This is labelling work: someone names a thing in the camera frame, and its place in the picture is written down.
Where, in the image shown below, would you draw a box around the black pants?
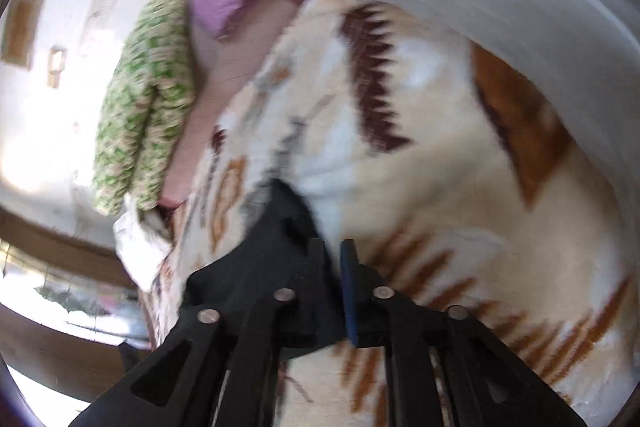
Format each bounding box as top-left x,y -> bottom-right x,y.
178,178 -> 352,360

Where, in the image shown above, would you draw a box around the white pillow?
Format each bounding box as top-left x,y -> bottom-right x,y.
113,194 -> 172,293

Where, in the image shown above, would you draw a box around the cream leaf-pattern fleece blanket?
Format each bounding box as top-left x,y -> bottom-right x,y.
145,0 -> 639,426

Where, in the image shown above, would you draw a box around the green patterned pillow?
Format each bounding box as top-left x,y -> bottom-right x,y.
92,0 -> 195,216

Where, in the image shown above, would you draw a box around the pink bed sheet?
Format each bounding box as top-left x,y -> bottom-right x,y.
160,0 -> 305,208

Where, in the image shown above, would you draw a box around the wooden window frame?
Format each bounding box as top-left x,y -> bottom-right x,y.
1,210 -> 151,402

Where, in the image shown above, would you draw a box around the wall light switch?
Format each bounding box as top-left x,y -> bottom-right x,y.
48,46 -> 66,89

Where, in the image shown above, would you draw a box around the wall picture frame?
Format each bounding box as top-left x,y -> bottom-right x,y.
1,0 -> 44,70

